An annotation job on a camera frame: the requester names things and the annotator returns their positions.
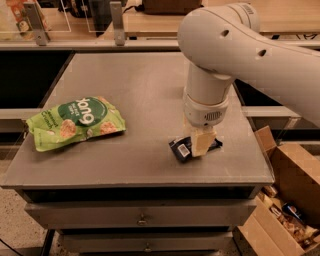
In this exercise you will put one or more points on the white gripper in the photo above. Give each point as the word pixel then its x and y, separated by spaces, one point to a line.
pixel 204 112

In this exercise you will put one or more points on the dark blue rxbar wrapper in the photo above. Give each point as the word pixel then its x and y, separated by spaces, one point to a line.
pixel 182 149

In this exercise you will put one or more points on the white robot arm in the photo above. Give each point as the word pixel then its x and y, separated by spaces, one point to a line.
pixel 223 44

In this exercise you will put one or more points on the green rice chip bag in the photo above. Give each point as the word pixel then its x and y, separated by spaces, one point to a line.
pixel 74 122

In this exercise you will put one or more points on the grey drawer cabinet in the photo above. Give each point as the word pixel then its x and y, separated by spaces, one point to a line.
pixel 138 165

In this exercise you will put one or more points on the upper grey drawer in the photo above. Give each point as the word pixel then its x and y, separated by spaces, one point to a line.
pixel 141 214

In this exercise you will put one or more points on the grey drawer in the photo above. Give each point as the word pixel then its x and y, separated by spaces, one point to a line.
pixel 141 214
pixel 145 242

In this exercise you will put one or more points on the lower grey drawer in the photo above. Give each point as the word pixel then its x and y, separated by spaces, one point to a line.
pixel 145 242

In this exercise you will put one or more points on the cardboard box of snacks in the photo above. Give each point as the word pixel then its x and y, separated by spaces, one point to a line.
pixel 286 223

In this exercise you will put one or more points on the orange snack package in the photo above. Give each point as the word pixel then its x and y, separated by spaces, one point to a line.
pixel 19 13

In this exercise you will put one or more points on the middle metal bracket post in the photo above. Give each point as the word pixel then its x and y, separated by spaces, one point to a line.
pixel 117 20

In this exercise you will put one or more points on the metal bracket post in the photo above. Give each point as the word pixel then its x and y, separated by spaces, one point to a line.
pixel 117 20
pixel 36 21

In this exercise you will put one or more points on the left metal bracket post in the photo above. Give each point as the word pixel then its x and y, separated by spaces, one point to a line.
pixel 36 21

